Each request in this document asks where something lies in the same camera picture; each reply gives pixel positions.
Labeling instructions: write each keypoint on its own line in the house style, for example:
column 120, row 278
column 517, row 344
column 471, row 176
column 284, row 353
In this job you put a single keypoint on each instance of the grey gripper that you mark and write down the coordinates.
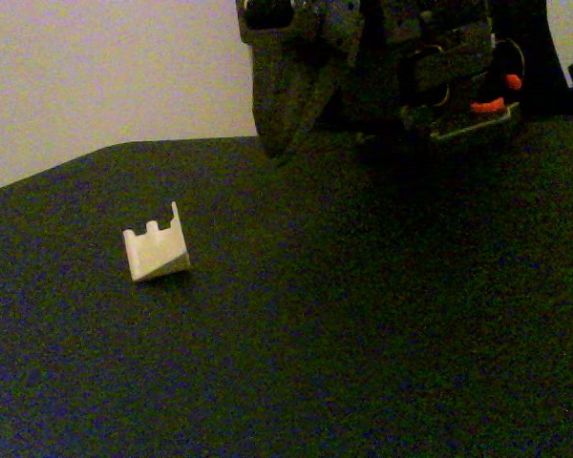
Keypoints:
column 278, row 102

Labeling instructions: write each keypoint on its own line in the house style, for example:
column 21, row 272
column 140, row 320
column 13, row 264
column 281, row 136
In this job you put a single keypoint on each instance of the white notched plastic part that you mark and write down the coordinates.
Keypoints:
column 155, row 257

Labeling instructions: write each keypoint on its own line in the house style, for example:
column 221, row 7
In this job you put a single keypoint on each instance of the dark blue desk mat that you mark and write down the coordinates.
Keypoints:
column 315, row 310

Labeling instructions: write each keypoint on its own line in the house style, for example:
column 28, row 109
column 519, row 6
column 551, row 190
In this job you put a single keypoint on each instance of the black and orange table clamp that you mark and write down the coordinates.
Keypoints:
column 487, row 106

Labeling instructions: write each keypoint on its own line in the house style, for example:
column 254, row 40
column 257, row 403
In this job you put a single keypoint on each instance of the black office chair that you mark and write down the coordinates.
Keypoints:
column 539, row 57

